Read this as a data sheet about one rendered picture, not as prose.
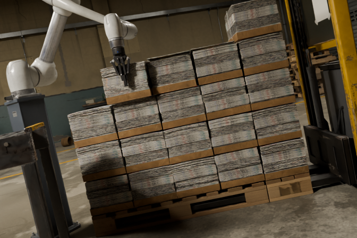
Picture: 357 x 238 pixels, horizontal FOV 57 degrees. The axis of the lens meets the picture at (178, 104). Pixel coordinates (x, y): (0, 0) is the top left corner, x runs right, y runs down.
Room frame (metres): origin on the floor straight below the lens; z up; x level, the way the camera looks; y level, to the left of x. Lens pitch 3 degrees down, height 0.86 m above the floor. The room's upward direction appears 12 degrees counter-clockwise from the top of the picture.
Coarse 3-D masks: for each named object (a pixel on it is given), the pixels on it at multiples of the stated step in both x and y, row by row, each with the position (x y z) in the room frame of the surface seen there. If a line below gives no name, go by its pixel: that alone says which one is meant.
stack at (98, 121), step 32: (160, 96) 2.08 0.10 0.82; (192, 96) 2.08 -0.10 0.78; (224, 96) 2.08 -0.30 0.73; (96, 128) 2.09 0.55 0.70; (128, 128) 2.09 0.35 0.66; (192, 128) 2.08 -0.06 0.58; (224, 128) 2.08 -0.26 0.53; (96, 160) 2.09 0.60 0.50; (128, 160) 2.09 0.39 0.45; (192, 160) 2.08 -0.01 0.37; (224, 160) 2.08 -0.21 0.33; (256, 160) 2.07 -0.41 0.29; (96, 192) 2.10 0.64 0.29; (128, 192) 2.09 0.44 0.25; (160, 192) 2.08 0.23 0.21; (224, 192) 2.09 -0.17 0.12; (256, 192) 2.07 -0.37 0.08; (96, 224) 2.09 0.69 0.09
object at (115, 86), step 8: (136, 64) 2.04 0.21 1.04; (144, 64) 2.03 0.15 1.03; (104, 72) 2.05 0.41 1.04; (112, 72) 2.04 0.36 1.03; (136, 72) 2.06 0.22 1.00; (144, 72) 2.04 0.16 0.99; (104, 80) 2.05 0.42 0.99; (112, 80) 2.05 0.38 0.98; (120, 80) 2.05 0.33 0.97; (128, 80) 2.05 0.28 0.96; (136, 80) 2.05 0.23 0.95; (144, 80) 2.04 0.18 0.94; (104, 88) 2.06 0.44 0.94; (112, 88) 2.05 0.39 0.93; (120, 88) 2.05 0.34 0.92; (128, 88) 2.05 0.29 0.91; (136, 88) 2.05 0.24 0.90; (144, 88) 2.04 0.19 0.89; (112, 96) 2.05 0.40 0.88; (112, 104) 2.07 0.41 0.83
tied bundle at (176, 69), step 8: (168, 56) 2.09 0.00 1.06; (176, 56) 2.08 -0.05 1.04; (184, 56) 2.08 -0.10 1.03; (152, 64) 2.09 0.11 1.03; (160, 64) 2.09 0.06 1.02; (168, 64) 2.09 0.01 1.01; (176, 64) 2.09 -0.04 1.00; (184, 64) 2.09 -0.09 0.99; (152, 72) 2.09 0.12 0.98; (160, 72) 2.10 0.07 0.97; (168, 72) 2.09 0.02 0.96; (176, 72) 2.08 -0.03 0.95; (184, 72) 2.08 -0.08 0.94; (192, 72) 2.08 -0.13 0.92; (152, 80) 2.09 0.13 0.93; (160, 80) 2.09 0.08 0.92; (168, 80) 2.09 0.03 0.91; (176, 80) 2.09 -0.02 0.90; (184, 80) 2.09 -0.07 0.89; (184, 88) 2.09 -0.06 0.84
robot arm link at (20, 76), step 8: (8, 64) 2.29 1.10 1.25; (16, 64) 2.27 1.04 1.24; (24, 64) 2.31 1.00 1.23; (8, 72) 2.27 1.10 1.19; (16, 72) 2.26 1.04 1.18; (24, 72) 2.28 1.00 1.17; (32, 72) 2.35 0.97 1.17; (8, 80) 2.27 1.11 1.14; (16, 80) 2.25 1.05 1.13; (24, 80) 2.27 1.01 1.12; (32, 80) 2.33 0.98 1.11; (16, 88) 2.25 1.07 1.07; (24, 88) 2.27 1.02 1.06; (32, 88) 2.32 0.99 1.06
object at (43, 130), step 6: (42, 126) 1.77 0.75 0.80; (12, 132) 1.73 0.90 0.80; (18, 132) 1.74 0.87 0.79; (36, 132) 1.76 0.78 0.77; (42, 132) 1.77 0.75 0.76; (36, 138) 1.76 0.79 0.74; (42, 138) 1.77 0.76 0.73; (36, 144) 1.76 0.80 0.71; (42, 144) 1.77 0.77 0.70; (48, 144) 1.78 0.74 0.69
